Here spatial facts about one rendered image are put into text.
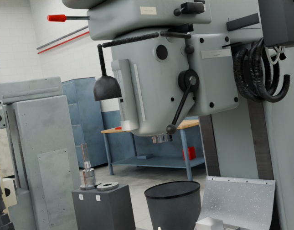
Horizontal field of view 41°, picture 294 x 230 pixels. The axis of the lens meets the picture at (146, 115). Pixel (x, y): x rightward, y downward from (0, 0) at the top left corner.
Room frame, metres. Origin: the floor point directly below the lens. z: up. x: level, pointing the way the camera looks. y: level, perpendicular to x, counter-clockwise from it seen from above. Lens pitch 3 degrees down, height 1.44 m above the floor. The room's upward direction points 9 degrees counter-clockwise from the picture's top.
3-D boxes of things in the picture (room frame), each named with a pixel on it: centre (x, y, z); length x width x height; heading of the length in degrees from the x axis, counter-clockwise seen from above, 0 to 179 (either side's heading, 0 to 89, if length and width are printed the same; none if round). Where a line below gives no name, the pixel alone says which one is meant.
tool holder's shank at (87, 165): (1.61, 0.28, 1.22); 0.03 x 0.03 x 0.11
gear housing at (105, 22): (1.27, -0.06, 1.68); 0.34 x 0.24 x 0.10; 131
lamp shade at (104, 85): (1.03, 0.09, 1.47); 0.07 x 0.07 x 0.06
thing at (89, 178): (1.61, 0.28, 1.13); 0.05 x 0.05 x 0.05
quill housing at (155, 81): (1.24, -0.03, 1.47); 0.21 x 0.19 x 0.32; 41
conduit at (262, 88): (1.26, -0.36, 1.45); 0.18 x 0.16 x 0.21; 131
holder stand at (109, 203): (1.58, 0.24, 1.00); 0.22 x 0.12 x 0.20; 51
